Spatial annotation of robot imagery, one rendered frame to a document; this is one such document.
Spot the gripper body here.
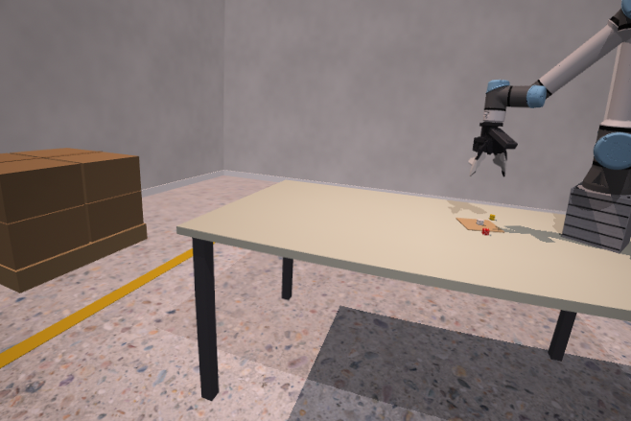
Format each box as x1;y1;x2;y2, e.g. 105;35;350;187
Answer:
473;122;503;155

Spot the tan flat mat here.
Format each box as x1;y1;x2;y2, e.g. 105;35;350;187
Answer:
456;218;504;233

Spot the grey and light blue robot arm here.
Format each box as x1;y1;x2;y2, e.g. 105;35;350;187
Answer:
483;0;631;195

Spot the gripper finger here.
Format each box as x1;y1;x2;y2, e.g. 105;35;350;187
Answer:
469;143;487;176
493;148;507;176

